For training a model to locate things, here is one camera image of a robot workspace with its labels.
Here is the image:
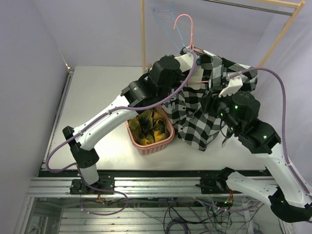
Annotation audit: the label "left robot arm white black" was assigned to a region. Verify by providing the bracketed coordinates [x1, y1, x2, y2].
[62, 54, 193, 185]

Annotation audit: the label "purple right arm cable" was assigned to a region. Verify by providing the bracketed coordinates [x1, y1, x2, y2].
[225, 67, 312, 195]

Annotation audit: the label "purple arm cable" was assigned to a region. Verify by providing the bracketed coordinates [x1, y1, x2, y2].
[45, 48, 198, 193]
[225, 67, 312, 195]

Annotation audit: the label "pink wire hanger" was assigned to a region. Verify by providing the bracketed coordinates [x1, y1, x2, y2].
[174, 14, 209, 85]

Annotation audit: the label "wooden clothes rack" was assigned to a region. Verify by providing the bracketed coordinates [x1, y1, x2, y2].
[139, 0, 306, 69]

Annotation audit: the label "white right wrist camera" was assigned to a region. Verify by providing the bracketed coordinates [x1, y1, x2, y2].
[218, 72, 243, 98]

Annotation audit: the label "loose cables under table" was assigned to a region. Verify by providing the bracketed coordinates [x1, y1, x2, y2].
[80, 187, 269, 234]

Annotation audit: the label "pink plastic laundry basket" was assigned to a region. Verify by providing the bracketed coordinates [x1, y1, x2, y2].
[125, 106, 175, 156]

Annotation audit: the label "blue wire hanger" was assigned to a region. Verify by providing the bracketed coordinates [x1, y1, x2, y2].
[153, 0, 187, 51]

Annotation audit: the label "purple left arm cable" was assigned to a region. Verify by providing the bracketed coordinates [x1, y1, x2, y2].
[45, 48, 198, 193]

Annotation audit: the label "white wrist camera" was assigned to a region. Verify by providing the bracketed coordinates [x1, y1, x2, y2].
[175, 48, 199, 73]
[218, 72, 243, 98]

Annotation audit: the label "aluminium rail base frame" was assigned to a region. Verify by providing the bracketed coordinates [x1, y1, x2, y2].
[14, 67, 293, 234]

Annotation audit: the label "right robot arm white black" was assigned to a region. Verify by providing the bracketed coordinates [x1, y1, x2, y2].
[204, 92, 312, 223]

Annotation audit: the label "black white checkered shirt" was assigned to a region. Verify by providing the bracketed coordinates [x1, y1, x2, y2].
[162, 51, 251, 151]

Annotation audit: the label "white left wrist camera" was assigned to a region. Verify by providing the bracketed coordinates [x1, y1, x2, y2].
[175, 48, 199, 73]

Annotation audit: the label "yellow plaid shirt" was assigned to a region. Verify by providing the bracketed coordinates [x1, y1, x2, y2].
[128, 109, 170, 146]

